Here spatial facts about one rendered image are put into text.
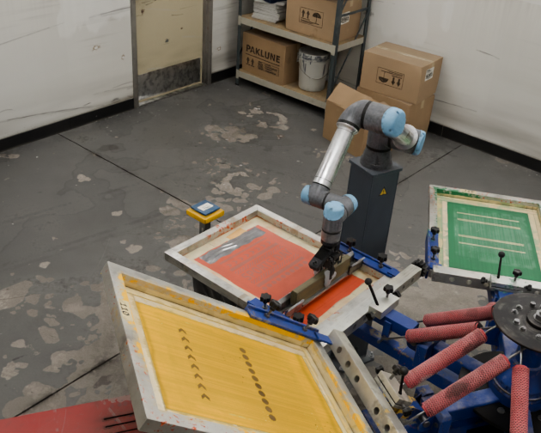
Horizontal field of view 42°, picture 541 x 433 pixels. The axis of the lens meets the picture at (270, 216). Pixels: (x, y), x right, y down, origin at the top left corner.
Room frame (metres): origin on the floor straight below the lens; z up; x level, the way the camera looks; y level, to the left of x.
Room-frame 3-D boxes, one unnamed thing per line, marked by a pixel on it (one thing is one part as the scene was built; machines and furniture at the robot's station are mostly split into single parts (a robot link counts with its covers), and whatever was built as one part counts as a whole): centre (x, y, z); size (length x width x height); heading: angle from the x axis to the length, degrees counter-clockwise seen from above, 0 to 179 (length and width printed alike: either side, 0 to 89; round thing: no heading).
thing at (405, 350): (2.16, -0.39, 0.89); 1.24 x 0.06 x 0.06; 51
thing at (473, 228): (2.66, -1.01, 1.05); 1.08 x 0.61 x 0.23; 171
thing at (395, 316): (2.08, -0.49, 1.02); 0.17 x 0.06 x 0.05; 51
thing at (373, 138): (3.01, -0.49, 1.37); 0.13 x 0.12 x 0.14; 61
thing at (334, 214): (2.31, -0.24, 1.31); 0.09 x 0.08 x 0.11; 151
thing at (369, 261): (2.49, -0.42, 0.97); 0.30 x 0.05 x 0.07; 51
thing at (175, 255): (2.43, -0.06, 0.97); 0.79 x 0.58 x 0.04; 51
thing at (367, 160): (3.01, -0.48, 1.25); 0.15 x 0.15 x 0.10
